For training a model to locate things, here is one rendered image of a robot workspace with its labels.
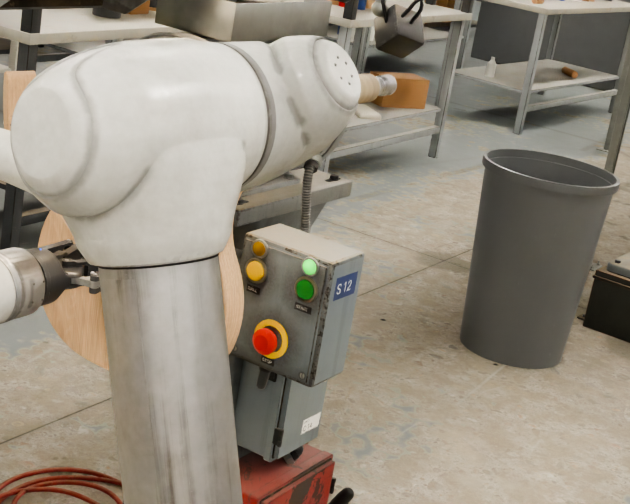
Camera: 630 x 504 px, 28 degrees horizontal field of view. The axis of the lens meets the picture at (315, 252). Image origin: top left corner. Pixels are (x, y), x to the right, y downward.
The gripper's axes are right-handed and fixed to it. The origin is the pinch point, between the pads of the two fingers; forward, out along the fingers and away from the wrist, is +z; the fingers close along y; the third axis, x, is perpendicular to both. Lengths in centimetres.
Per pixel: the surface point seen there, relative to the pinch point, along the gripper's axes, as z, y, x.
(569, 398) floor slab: 273, -16, -105
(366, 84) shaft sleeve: 78, -8, 18
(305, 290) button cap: 16.7, 20.1, -3.0
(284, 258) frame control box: 17.2, 15.5, 0.6
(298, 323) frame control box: 17.3, 19.4, -8.5
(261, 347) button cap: 14.6, 15.2, -13.0
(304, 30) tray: 44, -3, 30
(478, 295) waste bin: 282, -60, -81
